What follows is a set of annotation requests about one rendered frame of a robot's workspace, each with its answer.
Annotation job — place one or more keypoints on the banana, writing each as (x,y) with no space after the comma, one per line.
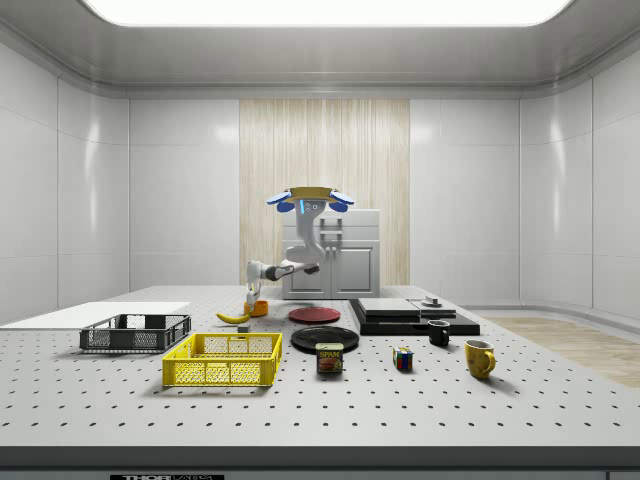
(232,318)

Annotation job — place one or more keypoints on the yellow basket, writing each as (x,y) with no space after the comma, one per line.
(220,372)

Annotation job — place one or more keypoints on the black plate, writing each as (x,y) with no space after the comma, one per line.
(320,336)

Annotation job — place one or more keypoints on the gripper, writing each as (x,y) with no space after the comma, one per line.
(252,296)

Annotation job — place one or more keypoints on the puzzle cube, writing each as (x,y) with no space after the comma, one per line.
(403,359)

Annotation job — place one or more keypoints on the white cabinet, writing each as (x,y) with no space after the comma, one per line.
(350,265)

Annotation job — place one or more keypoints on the black stove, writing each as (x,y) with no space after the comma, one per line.
(400,320)

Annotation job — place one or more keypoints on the yellow mug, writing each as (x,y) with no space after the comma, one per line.
(477,360)

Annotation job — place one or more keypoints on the white board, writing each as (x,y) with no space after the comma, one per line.
(75,314)

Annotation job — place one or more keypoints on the yellow bowl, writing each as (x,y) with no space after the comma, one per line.
(261,309)

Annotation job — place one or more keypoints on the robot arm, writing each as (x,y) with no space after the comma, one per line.
(306,230)

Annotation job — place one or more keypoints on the black mug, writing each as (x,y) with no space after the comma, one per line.
(438,334)

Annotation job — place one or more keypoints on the red plate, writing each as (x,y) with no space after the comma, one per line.
(314,315)

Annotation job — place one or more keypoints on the flat-sided can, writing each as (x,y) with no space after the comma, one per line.
(329,359)

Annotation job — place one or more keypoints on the dark grey basket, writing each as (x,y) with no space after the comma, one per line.
(130,339)

